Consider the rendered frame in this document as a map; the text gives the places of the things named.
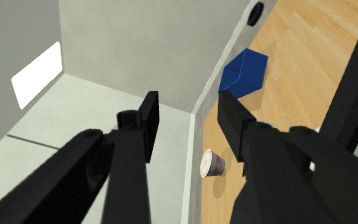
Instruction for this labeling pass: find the black frying pan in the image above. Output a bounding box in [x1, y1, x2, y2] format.
[229, 40, 358, 224]

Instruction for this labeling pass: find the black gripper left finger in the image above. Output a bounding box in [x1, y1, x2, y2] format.
[0, 91, 160, 224]

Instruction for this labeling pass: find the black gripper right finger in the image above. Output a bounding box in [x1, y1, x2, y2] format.
[217, 90, 358, 224]

